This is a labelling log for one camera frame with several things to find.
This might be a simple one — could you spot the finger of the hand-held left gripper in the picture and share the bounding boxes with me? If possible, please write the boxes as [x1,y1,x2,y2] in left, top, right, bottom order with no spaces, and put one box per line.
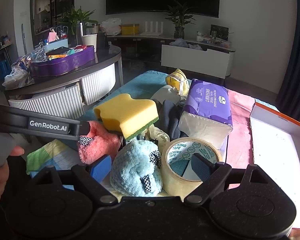
[69,120,91,141]

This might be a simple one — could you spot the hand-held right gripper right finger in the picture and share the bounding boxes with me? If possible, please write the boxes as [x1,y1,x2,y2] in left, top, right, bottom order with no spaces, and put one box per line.
[184,153,273,205]

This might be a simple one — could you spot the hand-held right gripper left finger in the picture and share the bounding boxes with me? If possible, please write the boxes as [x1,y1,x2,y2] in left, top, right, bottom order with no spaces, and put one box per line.
[31,154,118,205]

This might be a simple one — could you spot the pink fluffy sock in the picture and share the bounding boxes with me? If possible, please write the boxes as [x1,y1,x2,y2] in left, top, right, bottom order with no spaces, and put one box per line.
[77,120,122,165]

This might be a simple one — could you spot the blue fluffy sock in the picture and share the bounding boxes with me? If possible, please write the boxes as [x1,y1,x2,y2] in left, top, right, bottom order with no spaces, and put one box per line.
[110,139,163,197]

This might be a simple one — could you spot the yellow sponge with green scourer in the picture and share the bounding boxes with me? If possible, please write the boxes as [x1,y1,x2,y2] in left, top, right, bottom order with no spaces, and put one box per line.
[93,93,159,142]

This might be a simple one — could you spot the dark navy cloth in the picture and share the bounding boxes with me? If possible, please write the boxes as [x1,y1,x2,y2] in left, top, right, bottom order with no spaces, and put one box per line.
[158,99,190,140]

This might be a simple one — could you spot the white orange cardboard box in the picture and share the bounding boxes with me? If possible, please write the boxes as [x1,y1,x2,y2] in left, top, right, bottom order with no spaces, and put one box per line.
[249,102,300,240]

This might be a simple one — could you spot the yellow cloth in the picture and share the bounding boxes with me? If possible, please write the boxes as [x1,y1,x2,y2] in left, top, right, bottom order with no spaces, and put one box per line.
[166,69,190,98]

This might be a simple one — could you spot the person's left hand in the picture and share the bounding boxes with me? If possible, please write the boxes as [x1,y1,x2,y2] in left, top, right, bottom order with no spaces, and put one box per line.
[0,147,25,204]

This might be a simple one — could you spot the packing tape roll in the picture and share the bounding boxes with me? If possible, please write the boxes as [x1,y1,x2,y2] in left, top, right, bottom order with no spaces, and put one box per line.
[161,137,223,197]

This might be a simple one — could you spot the pastel checkered cloth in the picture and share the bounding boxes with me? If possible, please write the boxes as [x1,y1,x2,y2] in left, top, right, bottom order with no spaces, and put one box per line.
[26,139,80,190]

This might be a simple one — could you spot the clear plastic bag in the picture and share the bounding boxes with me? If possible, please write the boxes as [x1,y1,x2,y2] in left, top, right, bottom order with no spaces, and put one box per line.
[2,55,35,88]

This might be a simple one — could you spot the grey white coffee table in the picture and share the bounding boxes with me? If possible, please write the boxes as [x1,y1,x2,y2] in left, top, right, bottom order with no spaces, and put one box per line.
[2,44,124,120]

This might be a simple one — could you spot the blue plastic crate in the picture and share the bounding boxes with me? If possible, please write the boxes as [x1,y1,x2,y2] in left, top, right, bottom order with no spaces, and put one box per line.
[0,60,12,80]

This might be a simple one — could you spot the purple tissue pack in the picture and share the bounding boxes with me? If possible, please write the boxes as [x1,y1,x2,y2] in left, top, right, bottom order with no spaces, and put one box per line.
[178,79,234,150]

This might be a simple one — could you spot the purple tin tray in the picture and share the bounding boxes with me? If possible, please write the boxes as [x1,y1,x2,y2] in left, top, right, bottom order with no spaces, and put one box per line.
[30,45,96,77]

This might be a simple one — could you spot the teal blanket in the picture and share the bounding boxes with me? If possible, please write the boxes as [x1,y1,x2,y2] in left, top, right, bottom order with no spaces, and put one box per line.
[76,70,193,123]

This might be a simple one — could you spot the white paper cup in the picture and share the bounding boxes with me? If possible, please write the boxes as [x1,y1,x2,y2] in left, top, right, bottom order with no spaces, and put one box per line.
[81,34,98,53]

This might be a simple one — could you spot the light blue organizer box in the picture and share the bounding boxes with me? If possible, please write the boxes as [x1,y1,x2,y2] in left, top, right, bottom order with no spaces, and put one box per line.
[42,39,70,53]

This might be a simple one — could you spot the steel bottle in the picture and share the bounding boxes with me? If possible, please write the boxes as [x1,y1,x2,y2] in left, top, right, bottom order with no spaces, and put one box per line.
[76,22,87,44]

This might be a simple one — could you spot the white plastic bag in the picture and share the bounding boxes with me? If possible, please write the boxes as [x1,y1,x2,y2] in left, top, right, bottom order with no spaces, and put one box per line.
[100,18,122,36]

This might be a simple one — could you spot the white television cabinet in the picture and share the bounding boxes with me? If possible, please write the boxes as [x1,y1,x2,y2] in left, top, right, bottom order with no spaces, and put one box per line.
[106,34,237,79]

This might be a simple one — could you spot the yellow tin box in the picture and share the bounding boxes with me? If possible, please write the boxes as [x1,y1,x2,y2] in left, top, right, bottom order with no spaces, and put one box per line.
[121,24,140,35]

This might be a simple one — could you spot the bamboo plant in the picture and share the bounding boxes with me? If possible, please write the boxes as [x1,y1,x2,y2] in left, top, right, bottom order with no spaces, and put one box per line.
[55,6,98,47]

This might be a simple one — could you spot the white router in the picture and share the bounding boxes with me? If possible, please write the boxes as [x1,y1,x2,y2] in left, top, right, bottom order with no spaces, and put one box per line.
[140,21,163,36]

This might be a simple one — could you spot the grey cloth pile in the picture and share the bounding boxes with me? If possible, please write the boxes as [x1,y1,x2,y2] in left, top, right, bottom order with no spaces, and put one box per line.
[169,38,203,50]

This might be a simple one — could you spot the black printed box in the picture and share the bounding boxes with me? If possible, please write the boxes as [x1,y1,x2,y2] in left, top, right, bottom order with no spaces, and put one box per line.
[210,24,230,41]

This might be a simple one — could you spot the potted plant in glass vase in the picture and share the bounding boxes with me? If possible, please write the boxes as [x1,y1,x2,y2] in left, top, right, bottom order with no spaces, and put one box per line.
[164,0,197,40]

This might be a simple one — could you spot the dark blue curtain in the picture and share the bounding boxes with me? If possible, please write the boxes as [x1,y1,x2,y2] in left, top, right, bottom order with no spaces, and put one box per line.
[275,0,300,128]

